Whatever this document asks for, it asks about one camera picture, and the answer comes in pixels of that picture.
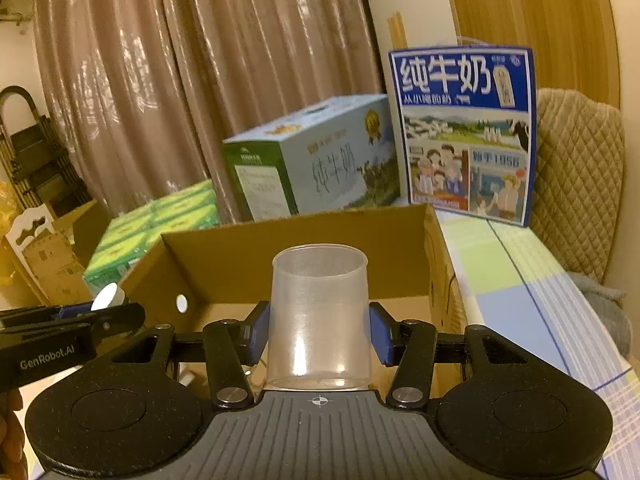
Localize clear plastic cup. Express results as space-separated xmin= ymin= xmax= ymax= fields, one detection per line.
xmin=266 ymin=243 xmax=370 ymax=392

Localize person's left hand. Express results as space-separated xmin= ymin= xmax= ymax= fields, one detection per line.
xmin=0 ymin=389 xmax=28 ymax=480

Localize grey cloth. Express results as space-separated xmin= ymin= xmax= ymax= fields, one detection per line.
xmin=567 ymin=272 xmax=632 ymax=361

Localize blue milk carton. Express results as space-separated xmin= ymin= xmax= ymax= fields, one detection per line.
xmin=388 ymin=46 xmax=538 ymax=229

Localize green drink pack stack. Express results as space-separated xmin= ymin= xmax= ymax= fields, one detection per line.
xmin=82 ymin=180 xmax=221 ymax=296

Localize white carved chair back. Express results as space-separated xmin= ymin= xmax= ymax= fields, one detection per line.
xmin=5 ymin=203 xmax=56 ymax=251

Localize quilted beige chair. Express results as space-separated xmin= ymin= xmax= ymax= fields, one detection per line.
xmin=529 ymin=87 xmax=626 ymax=286

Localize yellow plastic bag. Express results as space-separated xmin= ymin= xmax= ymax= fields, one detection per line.
xmin=0 ymin=180 xmax=21 ymax=286

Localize folded cardboard boxes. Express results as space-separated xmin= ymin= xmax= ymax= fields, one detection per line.
xmin=5 ymin=200 xmax=108 ymax=306

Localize checked tablecloth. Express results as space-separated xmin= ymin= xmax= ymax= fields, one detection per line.
xmin=435 ymin=207 xmax=640 ymax=480

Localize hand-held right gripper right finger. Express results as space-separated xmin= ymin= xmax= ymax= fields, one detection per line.
xmin=369 ymin=301 xmax=546 ymax=408

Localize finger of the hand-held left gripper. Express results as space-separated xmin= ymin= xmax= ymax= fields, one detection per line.
xmin=0 ymin=302 xmax=96 ymax=329
xmin=60 ymin=303 xmax=147 ymax=345

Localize brown cardboard box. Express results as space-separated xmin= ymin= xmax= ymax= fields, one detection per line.
xmin=112 ymin=203 xmax=469 ymax=397

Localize green and white milk carton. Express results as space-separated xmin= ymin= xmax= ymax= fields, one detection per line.
xmin=222 ymin=92 xmax=401 ymax=223

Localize small white jar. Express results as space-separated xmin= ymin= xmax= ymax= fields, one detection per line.
xmin=91 ymin=283 xmax=126 ymax=311

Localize wooden slats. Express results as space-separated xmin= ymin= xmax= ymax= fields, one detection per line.
xmin=387 ymin=11 xmax=409 ymax=53

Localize black folding ladder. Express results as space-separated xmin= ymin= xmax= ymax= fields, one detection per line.
xmin=0 ymin=86 xmax=88 ymax=216

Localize wooden door panel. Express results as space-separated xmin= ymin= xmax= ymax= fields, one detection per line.
xmin=440 ymin=0 xmax=617 ymax=106

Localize brown curtain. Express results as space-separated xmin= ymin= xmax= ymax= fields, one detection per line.
xmin=32 ymin=0 xmax=386 ymax=221

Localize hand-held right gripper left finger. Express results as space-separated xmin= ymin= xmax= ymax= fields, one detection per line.
xmin=107 ymin=301 xmax=273 ymax=408

